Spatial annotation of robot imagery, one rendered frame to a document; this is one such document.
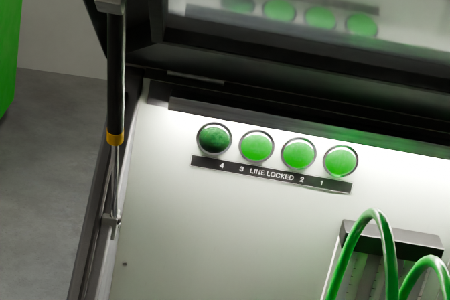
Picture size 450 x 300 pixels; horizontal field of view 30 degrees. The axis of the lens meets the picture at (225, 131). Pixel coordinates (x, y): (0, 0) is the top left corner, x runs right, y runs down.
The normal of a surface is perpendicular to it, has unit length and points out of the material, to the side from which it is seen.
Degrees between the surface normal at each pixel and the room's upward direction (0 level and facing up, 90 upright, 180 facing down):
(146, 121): 90
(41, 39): 90
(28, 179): 0
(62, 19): 90
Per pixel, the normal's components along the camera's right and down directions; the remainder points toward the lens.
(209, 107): -0.03, 0.41
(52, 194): 0.18, -0.90
